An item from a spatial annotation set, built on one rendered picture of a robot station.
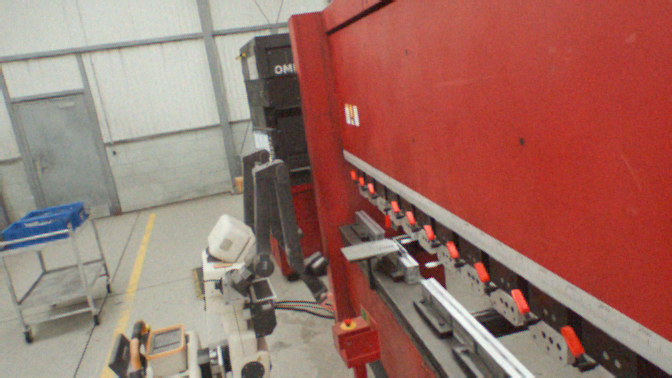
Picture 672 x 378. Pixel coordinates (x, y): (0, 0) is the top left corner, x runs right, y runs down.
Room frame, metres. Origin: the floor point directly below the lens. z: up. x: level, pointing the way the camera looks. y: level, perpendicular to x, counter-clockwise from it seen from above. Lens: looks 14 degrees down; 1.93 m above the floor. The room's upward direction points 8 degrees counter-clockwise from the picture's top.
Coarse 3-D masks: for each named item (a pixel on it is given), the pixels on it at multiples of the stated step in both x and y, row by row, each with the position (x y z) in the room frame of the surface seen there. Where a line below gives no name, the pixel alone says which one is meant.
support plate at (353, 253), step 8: (384, 240) 2.49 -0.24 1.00; (344, 248) 2.45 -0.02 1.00; (352, 248) 2.44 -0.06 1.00; (360, 248) 2.42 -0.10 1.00; (368, 248) 2.40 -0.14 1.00; (384, 248) 2.37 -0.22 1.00; (392, 248) 2.35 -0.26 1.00; (352, 256) 2.32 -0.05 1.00; (360, 256) 2.31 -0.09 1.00; (368, 256) 2.30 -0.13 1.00
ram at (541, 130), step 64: (448, 0) 1.46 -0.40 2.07; (512, 0) 1.14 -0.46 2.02; (576, 0) 0.93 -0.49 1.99; (640, 0) 0.79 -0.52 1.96; (384, 64) 2.12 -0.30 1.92; (448, 64) 1.49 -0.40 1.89; (512, 64) 1.15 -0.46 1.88; (576, 64) 0.93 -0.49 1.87; (640, 64) 0.78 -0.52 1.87; (384, 128) 2.23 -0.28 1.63; (448, 128) 1.53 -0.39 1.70; (512, 128) 1.17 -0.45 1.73; (576, 128) 0.94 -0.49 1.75; (640, 128) 0.78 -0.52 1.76; (448, 192) 1.58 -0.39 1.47; (512, 192) 1.18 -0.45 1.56; (576, 192) 0.94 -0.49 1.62; (640, 192) 0.78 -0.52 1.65; (576, 256) 0.95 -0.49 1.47; (640, 256) 0.78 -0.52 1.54; (640, 320) 0.78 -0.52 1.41
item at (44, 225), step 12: (48, 216) 4.40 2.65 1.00; (60, 216) 4.42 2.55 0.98; (72, 216) 4.41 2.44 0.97; (12, 228) 4.24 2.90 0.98; (24, 228) 4.04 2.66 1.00; (36, 228) 4.06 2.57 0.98; (48, 228) 4.09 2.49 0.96; (60, 228) 4.11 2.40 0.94; (12, 240) 4.02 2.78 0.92; (36, 240) 4.06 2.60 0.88; (48, 240) 4.08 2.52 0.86
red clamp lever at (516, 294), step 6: (516, 294) 1.13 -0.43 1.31; (516, 300) 1.12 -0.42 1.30; (522, 300) 1.11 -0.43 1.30; (522, 306) 1.10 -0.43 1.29; (522, 312) 1.09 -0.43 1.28; (528, 312) 1.09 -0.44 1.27; (528, 318) 1.08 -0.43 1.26; (534, 318) 1.08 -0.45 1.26; (540, 318) 1.08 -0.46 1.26; (528, 324) 1.07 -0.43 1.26
